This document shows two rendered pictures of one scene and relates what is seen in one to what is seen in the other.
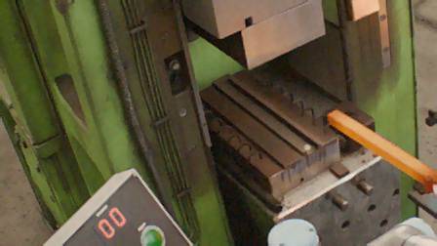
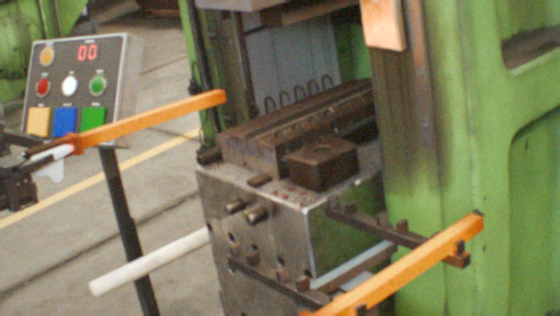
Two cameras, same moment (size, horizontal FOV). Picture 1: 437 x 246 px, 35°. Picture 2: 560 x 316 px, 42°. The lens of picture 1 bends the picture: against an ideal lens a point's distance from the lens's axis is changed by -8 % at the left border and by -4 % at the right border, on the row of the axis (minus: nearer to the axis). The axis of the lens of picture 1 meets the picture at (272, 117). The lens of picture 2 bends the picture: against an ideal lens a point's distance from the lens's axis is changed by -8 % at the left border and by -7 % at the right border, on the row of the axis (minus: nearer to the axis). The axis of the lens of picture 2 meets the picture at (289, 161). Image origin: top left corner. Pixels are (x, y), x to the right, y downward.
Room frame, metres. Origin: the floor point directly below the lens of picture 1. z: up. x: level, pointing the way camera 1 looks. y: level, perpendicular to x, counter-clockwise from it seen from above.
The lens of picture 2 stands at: (1.20, -1.60, 1.55)
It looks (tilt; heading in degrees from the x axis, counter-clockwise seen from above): 22 degrees down; 81
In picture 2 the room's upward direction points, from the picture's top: 9 degrees counter-clockwise
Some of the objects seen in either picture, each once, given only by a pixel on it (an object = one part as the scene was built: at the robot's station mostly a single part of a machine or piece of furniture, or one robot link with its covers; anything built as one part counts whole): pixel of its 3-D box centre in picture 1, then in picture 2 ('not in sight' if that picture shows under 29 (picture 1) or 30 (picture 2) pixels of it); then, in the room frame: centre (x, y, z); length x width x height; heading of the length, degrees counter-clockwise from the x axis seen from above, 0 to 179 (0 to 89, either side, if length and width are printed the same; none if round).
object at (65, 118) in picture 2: not in sight; (65, 122); (0.93, 0.30, 1.01); 0.07 x 0.05 x 0.07; 143
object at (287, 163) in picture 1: (257, 127); (319, 120); (1.52, 0.04, 0.96); 0.42 x 0.20 x 0.09; 28
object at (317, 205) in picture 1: (286, 193); (352, 228); (1.56, 0.00, 0.69); 0.56 x 0.38 x 0.45; 28
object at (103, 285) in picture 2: not in sight; (162, 257); (1.10, 0.20, 0.62); 0.44 x 0.05 x 0.05; 28
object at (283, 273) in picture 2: not in sight; (345, 249); (1.41, -0.57, 0.97); 0.23 x 0.06 x 0.02; 27
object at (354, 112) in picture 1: (349, 125); (325, 163); (1.48, -0.19, 0.95); 0.12 x 0.08 x 0.06; 28
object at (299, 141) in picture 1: (262, 111); (324, 107); (1.54, 0.02, 0.99); 0.42 x 0.05 x 0.01; 28
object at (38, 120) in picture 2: not in sight; (39, 122); (0.84, 0.36, 1.01); 0.07 x 0.05 x 0.07; 143
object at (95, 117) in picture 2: not in sight; (94, 122); (1.01, 0.24, 1.01); 0.07 x 0.05 x 0.07; 143
